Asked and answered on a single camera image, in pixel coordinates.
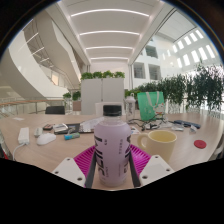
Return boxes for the black chair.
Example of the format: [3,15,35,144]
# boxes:
[44,105,67,116]

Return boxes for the pale purple drink bottle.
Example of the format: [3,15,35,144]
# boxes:
[93,104,132,188]

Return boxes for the tangled black cable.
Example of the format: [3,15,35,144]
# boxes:
[127,118,168,132]

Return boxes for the black flat tablet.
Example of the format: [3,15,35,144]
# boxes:
[54,122,97,136]

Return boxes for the white computer mouse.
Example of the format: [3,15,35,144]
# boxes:
[36,132,57,146]

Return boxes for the row of green hedge plants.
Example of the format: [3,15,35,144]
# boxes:
[124,63,224,113]

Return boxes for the white power adapter with cable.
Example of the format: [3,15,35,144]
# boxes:
[12,126,31,161]

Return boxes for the green and blue tube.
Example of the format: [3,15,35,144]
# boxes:
[63,132,81,141]

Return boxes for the green tote bag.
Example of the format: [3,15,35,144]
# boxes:
[136,90,166,122]

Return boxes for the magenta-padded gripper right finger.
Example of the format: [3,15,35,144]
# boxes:
[128,143,175,188]

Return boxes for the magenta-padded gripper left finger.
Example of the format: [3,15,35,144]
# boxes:
[51,144,98,189]

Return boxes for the clear plastic wrapper sheet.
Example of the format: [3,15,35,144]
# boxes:
[79,116,105,134]

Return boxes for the clear plastic water bottle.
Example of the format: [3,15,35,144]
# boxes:
[124,92,137,123]

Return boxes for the dark blue flat case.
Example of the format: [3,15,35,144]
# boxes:
[172,119,202,130]

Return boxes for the white planter with green plants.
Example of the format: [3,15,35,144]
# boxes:
[80,70,126,116]

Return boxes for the small grey box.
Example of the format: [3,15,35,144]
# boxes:
[33,126,44,138]

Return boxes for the flat round red coaster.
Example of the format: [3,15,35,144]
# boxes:
[193,139,208,150]

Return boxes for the cream yellow mug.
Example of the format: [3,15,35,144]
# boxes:
[136,129,178,164]

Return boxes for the small dark red phone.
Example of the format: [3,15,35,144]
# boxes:
[42,123,55,132]

